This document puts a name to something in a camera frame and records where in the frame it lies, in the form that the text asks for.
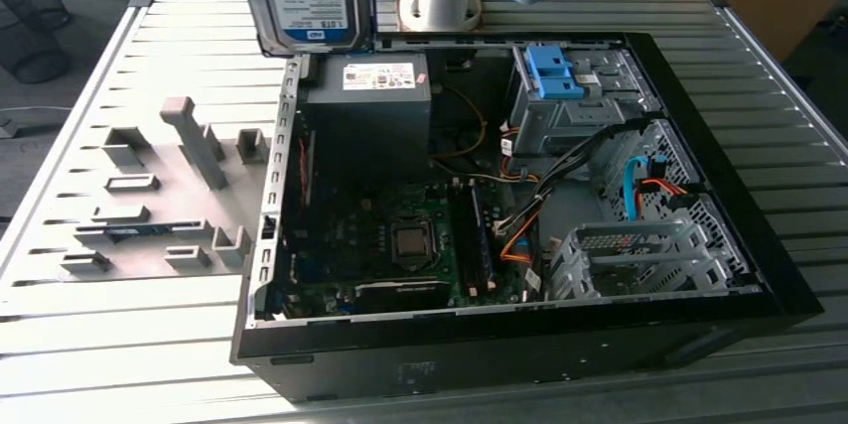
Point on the RAM stick on rack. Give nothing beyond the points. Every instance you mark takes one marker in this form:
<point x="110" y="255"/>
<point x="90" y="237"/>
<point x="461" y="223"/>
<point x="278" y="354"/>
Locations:
<point x="139" y="231"/>

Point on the grey parts rack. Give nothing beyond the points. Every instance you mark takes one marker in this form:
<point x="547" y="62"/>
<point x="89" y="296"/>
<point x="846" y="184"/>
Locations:
<point x="166" y="205"/>

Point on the CPU socket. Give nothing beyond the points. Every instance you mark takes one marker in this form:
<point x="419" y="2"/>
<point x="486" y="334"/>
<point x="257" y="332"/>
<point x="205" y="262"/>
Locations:
<point x="393" y="255"/>

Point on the blue plastic drive latch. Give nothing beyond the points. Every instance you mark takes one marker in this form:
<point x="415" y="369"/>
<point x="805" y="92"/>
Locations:
<point x="550" y="71"/>

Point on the grey power supply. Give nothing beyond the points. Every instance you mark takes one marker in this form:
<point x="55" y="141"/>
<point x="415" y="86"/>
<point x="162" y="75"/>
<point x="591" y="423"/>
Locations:
<point x="371" y="116"/>

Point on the black PC case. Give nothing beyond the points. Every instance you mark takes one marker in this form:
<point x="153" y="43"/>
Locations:
<point x="465" y="359"/>

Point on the black RAM slot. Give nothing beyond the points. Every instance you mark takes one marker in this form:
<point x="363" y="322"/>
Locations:
<point x="461" y="240"/>

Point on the black graphics card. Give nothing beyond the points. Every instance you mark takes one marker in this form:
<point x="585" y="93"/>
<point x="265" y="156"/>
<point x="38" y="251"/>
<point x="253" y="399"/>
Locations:
<point x="405" y="297"/>

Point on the CPU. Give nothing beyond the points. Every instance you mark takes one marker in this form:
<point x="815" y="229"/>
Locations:
<point x="413" y="240"/>

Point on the metal disk bay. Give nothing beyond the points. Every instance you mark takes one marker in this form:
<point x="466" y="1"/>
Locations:
<point x="643" y="259"/>

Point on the metal optical drive cage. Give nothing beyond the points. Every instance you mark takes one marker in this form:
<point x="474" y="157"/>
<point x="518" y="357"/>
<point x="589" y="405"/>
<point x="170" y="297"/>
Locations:
<point x="583" y="121"/>

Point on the black mesh wastebasket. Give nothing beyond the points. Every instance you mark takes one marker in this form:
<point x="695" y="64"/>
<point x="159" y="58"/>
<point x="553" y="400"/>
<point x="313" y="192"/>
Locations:
<point x="34" y="22"/>

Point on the green motherboard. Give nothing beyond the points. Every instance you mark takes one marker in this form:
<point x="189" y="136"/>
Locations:
<point x="358" y="275"/>

